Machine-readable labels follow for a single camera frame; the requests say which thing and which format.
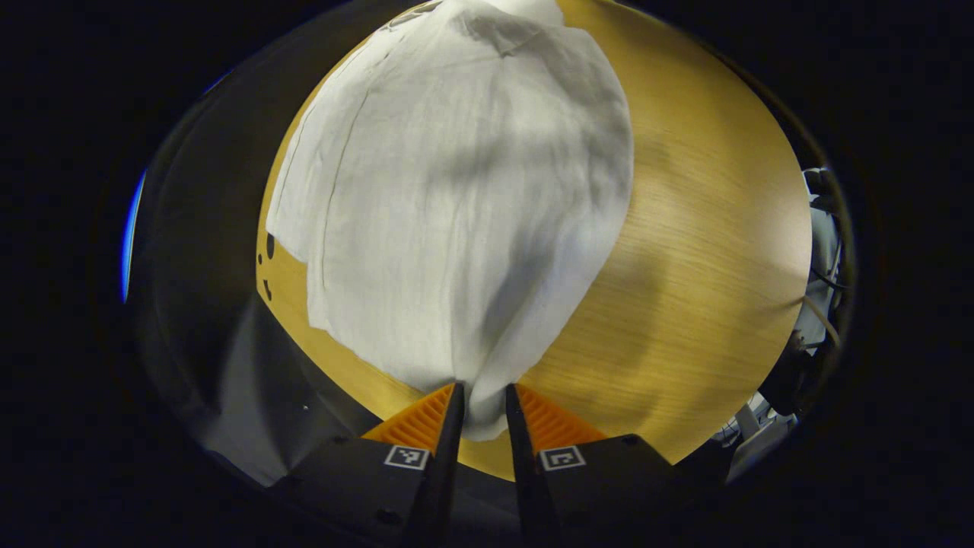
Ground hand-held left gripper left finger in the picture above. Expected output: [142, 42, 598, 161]
[268, 383, 466, 548]

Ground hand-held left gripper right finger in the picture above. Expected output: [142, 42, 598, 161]
[505, 383, 690, 548]

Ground white jeans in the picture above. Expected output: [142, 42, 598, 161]
[265, 0, 636, 442]

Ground black backdrop cloth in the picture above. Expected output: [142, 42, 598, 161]
[122, 68, 374, 457]

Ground pale grey blurred object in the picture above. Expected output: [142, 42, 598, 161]
[791, 166, 847, 358]

